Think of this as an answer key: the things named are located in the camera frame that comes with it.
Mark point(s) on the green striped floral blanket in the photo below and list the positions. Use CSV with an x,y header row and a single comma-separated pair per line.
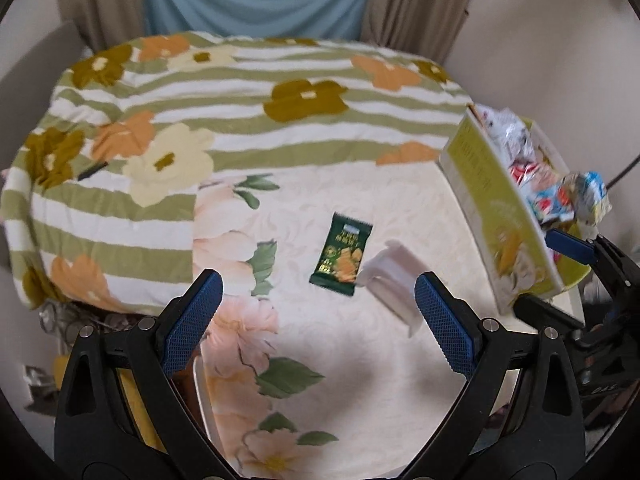
x,y
250,125

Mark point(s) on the white plastic holder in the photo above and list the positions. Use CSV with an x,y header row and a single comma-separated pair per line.
x,y
395,285

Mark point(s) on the yellow object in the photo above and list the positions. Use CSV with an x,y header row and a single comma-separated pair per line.
x,y
137,405

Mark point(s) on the green cardboard box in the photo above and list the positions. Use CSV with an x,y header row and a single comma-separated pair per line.
x,y
490,195

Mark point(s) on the eyeglasses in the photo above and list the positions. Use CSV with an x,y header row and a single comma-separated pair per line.
x,y
57,317

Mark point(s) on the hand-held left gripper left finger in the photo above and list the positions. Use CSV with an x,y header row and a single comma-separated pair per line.
x,y
200,310

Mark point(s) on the pile of snack packets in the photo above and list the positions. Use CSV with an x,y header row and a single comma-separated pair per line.
x,y
515,150

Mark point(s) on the beige curtain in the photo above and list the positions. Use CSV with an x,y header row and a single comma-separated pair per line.
x,y
420,5
100,0

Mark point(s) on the green cracker snack packet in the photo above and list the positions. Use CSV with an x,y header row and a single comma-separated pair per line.
x,y
342,255

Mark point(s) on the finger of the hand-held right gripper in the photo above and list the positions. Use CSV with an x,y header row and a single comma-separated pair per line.
x,y
570,246
547,310

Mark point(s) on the floral tablecloth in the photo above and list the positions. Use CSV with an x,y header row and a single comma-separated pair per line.
x,y
350,385

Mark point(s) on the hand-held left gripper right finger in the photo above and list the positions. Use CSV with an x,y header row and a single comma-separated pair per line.
x,y
445,320

